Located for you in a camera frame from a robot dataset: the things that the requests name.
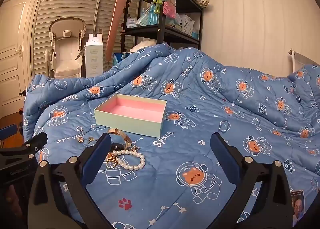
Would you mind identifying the tall white carton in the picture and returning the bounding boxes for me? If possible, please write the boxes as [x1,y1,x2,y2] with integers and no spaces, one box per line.
[85,33,104,77]

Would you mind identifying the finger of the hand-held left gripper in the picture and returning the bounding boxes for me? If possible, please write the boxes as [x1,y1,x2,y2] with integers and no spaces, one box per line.
[0,124,18,142]
[0,132,48,161]

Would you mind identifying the blue astronaut bear printed blanket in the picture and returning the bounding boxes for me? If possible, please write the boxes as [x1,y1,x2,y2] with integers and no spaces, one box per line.
[22,42,320,229]

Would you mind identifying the blue plastic packets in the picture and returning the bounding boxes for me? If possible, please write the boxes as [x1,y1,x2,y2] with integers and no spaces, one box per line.
[136,6,160,26]

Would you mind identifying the white panel door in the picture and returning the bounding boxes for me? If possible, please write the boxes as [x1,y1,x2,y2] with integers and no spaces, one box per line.
[0,0,36,119]

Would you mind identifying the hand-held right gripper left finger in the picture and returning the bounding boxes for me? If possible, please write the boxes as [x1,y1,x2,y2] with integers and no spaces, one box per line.
[27,133,112,229]

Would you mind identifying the rose gold strap wristwatch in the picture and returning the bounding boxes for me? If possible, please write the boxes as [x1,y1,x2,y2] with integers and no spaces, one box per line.
[107,128,133,153]

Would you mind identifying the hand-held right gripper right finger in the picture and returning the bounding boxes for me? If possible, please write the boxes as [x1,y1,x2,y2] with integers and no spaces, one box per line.
[210,132,293,229]

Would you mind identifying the black metal shelf rack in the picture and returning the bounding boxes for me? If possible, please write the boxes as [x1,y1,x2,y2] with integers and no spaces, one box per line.
[121,0,204,53]

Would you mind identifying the dark metal stand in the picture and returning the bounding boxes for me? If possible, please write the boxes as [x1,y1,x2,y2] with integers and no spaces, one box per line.
[17,89,28,132]

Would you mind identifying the white plastic basket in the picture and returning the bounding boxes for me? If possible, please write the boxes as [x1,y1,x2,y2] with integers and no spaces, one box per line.
[178,14,195,35]

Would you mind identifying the mint green box pink inside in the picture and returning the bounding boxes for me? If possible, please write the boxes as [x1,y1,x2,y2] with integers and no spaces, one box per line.
[94,93,167,138]

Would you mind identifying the pink knitted pouch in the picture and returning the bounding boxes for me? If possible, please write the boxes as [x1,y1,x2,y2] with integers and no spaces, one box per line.
[162,0,177,17]

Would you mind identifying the photo id card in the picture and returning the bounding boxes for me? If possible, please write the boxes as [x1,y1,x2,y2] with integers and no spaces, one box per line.
[290,189,306,227]

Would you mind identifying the white fluffy plush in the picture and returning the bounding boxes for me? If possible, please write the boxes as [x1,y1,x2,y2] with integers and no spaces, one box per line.
[130,40,157,53]

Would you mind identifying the white pearl bracelet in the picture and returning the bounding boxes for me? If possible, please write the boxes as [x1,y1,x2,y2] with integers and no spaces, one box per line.
[111,149,146,171]

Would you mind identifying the long pink strap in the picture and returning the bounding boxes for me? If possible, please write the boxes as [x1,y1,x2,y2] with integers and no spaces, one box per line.
[105,0,135,61]

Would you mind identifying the white baby high chair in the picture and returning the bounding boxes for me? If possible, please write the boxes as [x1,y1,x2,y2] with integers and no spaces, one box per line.
[44,17,87,79]

